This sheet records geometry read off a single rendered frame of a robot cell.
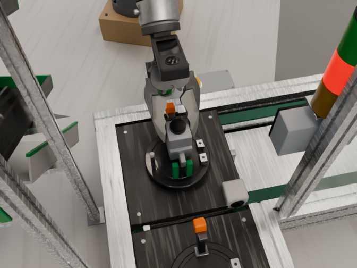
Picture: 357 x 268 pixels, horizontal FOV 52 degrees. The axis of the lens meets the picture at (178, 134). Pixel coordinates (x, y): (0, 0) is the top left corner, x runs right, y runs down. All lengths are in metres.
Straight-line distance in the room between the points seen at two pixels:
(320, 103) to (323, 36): 2.18
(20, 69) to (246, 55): 0.82
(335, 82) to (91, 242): 0.61
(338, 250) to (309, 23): 2.05
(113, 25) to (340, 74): 0.81
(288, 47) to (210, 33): 1.36
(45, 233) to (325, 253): 0.63
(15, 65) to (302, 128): 0.38
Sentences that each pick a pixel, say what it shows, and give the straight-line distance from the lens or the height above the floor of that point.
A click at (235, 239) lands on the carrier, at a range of 0.73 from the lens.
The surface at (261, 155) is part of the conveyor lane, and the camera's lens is 0.89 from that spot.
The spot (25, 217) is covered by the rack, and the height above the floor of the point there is 1.31.
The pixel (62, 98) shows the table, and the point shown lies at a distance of 1.09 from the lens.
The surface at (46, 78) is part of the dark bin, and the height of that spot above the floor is 1.22.
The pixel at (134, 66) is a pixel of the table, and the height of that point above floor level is 0.86.
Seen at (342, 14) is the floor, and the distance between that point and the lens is 2.92.
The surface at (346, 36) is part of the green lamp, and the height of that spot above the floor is 1.39.
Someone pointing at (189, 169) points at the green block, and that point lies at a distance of 0.73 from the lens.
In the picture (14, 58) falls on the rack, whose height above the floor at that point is 1.37.
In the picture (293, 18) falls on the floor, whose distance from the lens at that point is 2.76.
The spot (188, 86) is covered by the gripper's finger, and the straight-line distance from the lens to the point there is 0.67.
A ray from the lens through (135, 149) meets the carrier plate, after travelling 0.81.
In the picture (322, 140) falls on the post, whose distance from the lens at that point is 0.56.
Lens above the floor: 1.66
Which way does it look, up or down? 56 degrees down
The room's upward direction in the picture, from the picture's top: straight up
